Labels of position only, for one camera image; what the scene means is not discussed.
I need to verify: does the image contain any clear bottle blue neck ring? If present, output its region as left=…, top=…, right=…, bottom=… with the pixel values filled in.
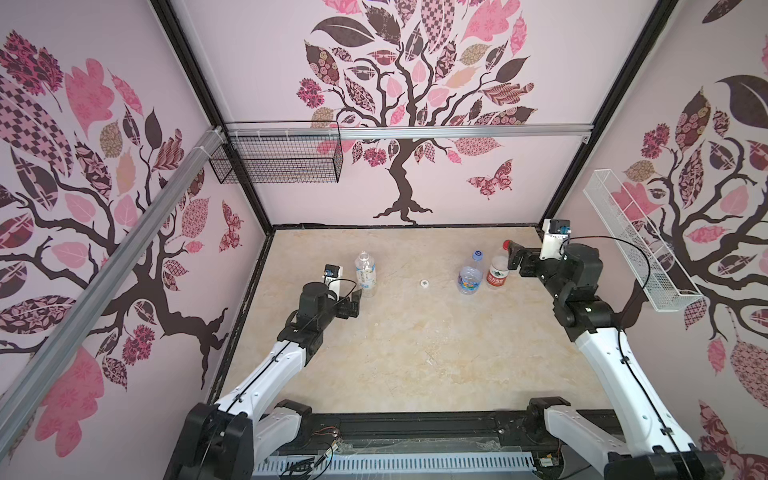
left=457, top=250, right=486, bottom=296

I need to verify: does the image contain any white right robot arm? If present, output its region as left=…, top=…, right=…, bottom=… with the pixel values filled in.
left=506, top=241, right=724, bottom=479

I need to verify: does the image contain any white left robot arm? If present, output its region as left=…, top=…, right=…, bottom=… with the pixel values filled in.
left=164, top=278, right=362, bottom=479

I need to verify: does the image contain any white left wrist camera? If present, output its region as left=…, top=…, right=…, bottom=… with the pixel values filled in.
left=323, top=264, right=343, bottom=300

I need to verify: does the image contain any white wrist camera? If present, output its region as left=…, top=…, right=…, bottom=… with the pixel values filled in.
left=539, top=219, right=571, bottom=260
left=323, top=264, right=343, bottom=300

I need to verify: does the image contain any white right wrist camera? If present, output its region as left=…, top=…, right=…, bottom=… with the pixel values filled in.
left=539, top=219, right=571, bottom=260

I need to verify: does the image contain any white wire shelf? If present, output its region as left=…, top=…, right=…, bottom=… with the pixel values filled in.
left=583, top=169, right=705, bottom=313

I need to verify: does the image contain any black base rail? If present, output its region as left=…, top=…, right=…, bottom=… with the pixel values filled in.
left=269, top=409, right=685, bottom=480

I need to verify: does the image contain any black wire basket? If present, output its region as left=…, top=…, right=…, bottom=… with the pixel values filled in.
left=209, top=120, right=344, bottom=184

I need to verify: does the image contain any white slotted cable duct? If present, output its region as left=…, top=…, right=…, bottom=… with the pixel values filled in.
left=251, top=451, right=536, bottom=480

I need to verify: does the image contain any aluminium rail back wall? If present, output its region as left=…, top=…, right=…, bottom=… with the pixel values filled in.
left=227, top=121, right=593, bottom=140

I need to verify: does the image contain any aluminium rail wall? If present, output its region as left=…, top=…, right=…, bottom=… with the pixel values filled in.
left=1, top=127, right=225, bottom=458
left=227, top=121, right=593, bottom=140

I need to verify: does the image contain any aluminium rail left wall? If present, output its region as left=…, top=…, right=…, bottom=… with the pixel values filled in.
left=1, top=127, right=225, bottom=458

